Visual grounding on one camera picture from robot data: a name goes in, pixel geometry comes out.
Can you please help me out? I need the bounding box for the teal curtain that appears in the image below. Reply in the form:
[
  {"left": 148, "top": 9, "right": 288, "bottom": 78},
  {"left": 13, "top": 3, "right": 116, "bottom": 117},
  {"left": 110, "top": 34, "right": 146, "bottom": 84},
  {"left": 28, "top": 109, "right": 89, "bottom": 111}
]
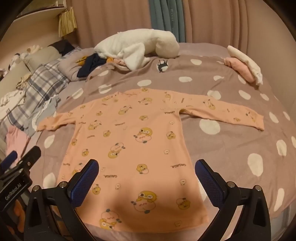
[{"left": 148, "top": 0, "right": 186, "bottom": 43}]

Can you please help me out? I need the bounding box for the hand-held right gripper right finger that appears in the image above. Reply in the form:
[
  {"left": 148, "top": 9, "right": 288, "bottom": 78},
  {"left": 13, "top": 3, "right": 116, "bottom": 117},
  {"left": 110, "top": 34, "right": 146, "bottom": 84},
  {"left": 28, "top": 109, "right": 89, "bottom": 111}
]
[{"left": 195, "top": 159, "right": 271, "bottom": 241}]

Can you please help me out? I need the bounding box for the orange printed baby shirt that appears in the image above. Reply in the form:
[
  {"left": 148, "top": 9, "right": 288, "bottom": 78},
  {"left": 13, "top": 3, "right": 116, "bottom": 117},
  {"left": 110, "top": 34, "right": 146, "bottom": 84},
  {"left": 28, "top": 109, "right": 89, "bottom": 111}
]
[{"left": 37, "top": 88, "right": 264, "bottom": 232}]

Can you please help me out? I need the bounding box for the pink curtain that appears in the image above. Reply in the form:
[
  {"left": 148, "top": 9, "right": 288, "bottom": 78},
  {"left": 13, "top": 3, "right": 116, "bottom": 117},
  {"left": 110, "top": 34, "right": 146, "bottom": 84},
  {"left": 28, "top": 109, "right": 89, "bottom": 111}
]
[{"left": 69, "top": 0, "right": 296, "bottom": 77}]

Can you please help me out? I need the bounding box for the beige pillow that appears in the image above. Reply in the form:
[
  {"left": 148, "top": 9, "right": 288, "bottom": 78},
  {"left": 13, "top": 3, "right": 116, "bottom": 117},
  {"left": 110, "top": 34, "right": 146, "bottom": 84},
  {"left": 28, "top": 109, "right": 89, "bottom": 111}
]
[
  {"left": 23, "top": 45, "right": 62, "bottom": 70},
  {"left": 0, "top": 60, "right": 30, "bottom": 93}
]

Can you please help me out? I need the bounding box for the navy blue cloth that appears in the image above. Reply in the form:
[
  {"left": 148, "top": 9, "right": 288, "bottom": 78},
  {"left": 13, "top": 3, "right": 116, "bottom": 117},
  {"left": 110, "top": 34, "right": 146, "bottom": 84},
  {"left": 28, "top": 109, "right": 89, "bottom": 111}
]
[{"left": 77, "top": 54, "right": 109, "bottom": 78}]

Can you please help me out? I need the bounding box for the yellow tassel fringe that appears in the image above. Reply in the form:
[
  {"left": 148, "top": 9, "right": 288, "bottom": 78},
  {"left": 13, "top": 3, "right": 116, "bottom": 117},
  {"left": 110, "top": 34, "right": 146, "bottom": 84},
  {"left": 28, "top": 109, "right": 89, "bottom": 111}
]
[{"left": 58, "top": 7, "right": 78, "bottom": 37}]

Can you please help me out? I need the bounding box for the grey and white garment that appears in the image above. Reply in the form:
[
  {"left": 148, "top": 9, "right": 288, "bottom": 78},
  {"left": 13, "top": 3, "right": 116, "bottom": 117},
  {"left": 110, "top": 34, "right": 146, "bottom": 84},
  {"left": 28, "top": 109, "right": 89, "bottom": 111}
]
[{"left": 29, "top": 96, "right": 62, "bottom": 137}]

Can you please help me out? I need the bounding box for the white shelf board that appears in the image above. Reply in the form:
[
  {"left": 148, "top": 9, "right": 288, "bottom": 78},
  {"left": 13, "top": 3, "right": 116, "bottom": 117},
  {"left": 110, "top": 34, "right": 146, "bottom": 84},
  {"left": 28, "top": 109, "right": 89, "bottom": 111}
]
[{"left": 15, "top": 0, "right": 70, "bottom": 19}]

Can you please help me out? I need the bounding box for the mauve pillow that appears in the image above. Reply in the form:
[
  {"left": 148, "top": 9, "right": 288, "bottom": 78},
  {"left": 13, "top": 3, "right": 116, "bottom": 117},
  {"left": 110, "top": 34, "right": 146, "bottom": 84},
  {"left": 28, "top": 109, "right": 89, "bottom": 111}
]
[{"left": 58, "top": 52, "right": 97, "bottom": 80}]

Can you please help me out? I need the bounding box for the mauve polka dot blanket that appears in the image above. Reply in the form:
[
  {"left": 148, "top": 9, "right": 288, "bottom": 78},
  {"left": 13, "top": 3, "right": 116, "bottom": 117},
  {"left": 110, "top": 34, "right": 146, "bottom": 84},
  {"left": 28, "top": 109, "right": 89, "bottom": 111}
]
[{"left": 30, "top": 42, "right": 296, "bottom": 241}]

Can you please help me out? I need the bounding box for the white striped cloth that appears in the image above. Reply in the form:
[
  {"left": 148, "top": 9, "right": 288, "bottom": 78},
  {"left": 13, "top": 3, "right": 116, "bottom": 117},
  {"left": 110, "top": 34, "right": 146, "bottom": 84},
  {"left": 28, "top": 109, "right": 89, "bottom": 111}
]
[{"left": 0, "top": 89, "right": 26, "bottom": 121}]

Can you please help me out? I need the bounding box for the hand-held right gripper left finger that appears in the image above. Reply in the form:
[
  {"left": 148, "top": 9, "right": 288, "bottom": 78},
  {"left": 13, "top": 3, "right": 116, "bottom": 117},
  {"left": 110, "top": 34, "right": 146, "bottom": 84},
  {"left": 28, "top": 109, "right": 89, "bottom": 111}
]
[{"left": 24, "top": 159, "right": 100, "bottom": 241}]

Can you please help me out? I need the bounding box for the pink flat garment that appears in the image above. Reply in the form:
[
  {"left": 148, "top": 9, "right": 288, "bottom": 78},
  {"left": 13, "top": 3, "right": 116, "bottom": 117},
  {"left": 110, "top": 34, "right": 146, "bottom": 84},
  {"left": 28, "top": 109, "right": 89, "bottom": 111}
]
[{"left": 6, "top": 126, "right": 31, "bottom": 160}]

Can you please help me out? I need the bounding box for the white fluffy garment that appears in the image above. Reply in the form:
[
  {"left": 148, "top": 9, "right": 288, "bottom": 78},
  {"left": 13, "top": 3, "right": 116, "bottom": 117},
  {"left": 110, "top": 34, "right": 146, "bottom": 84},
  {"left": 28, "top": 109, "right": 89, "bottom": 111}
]
[{"left": 94, "top": 28, "right": 180, "bottom": 70}]

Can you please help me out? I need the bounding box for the folded pink garment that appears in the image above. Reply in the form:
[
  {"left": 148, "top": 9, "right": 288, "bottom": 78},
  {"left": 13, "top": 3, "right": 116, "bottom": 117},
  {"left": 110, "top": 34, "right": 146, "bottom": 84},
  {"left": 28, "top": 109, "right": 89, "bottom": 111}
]
[{"left": 223, "top": 57, "right": 256, "bottom": 85}]

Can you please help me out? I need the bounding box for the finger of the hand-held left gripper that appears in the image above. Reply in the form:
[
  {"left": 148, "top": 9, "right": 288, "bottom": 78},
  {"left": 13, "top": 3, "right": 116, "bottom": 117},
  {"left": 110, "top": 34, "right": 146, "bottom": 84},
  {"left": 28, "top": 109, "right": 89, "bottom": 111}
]
[
  {"left": 9, "top": 146, "right": 41, "bottom": 176},
  {"left": 0, "top": 151, "right": 18, "bottom": 172}
]

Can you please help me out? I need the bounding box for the dark cloth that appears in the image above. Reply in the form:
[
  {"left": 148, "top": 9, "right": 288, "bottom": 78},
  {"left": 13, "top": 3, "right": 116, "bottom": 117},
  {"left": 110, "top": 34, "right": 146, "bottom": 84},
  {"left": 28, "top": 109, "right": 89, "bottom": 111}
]
[{"left": 50, "top": 39, "right": 75, "bottom": 56}]

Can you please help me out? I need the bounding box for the grey plaid pillow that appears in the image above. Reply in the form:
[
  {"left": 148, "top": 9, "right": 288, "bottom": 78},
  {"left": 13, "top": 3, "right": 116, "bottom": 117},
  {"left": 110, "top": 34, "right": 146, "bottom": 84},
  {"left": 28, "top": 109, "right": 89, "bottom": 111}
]
[{"left": 14, "top": 46, "right": 81, "bottom": 109}]

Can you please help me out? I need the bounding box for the folded white garment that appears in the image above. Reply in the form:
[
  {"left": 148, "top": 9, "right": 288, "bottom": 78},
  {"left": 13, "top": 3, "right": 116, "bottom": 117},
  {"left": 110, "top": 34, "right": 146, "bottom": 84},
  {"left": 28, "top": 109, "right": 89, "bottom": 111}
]
[{"left": 227, "top": 45, "right": 264, "bottom": 86}]

